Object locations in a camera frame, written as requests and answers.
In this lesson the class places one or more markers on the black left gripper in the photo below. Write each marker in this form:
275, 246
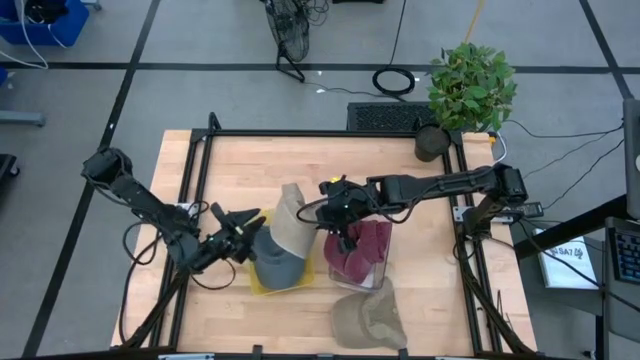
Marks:
220, 247

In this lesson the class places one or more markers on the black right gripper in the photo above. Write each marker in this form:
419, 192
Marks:
345, 205

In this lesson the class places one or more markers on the tan baseball cap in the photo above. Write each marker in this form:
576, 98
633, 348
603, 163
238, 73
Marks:
292, 225
360, 325

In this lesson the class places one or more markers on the maroon baseball cap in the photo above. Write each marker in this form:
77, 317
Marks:
372, 245

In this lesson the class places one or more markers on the grey-blue baseball cap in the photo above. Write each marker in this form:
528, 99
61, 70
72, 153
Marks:
277, 270

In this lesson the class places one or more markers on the yellow translucent plastic bin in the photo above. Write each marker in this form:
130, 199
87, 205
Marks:
310, 275

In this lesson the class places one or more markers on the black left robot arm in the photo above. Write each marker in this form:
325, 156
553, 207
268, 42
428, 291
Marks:
140, 197

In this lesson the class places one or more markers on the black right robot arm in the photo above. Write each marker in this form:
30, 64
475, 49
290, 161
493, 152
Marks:
440, 185

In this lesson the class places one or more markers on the clear plastic bin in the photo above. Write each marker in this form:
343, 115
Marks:
380, 275

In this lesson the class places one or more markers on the black keyboard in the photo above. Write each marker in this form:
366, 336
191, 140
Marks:
627, 255
385, 117

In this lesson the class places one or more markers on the dark plant pot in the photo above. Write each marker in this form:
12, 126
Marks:
431, 145

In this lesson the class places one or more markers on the green leafy plant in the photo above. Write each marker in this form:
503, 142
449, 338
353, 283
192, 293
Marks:
470, 85

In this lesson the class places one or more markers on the black power strip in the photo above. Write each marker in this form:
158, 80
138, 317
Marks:
530, 209

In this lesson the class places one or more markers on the white printed booklet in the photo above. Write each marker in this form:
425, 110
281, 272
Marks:
565, 270

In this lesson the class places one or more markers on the black metal beam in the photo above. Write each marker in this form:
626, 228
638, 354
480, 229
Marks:
575, 227

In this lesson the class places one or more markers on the grey metal floor foot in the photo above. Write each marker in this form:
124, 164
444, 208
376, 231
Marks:
22, 119

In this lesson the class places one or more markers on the blue plastic storage bin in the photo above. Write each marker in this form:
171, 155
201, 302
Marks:
70, 27

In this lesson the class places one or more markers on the grey monitor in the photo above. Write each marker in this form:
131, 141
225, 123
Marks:
632, 150

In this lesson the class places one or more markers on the black aluminium rig frame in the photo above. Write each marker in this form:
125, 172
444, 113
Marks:
325, 133

